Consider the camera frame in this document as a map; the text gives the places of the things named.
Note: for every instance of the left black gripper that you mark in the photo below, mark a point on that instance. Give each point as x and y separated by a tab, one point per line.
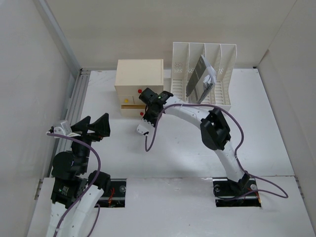
100	126

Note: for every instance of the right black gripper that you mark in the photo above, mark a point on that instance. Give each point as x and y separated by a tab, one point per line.
145	117

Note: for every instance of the cream drawer cabinet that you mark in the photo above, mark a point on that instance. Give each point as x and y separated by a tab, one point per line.
133	76

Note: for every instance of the grey setup guide booklet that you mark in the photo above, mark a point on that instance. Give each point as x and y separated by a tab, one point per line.
201	81

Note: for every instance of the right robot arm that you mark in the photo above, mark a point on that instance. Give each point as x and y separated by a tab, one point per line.
215	131

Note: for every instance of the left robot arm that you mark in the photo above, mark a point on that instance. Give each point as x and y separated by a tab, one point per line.
73	197

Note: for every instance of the white file organizer rack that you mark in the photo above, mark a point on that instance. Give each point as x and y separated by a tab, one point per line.
222	58

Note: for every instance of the aluminium rail frame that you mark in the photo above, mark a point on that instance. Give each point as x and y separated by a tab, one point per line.
74	108

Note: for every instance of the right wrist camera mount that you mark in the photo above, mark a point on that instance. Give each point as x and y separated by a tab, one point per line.
144	127

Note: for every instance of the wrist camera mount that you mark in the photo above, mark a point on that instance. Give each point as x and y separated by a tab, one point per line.
144	127
61	127

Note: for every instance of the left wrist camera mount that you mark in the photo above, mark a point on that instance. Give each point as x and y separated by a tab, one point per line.
61	127

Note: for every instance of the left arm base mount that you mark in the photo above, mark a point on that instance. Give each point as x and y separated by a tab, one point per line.
115	197

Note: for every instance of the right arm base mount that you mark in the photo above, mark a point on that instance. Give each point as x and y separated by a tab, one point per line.
227	194

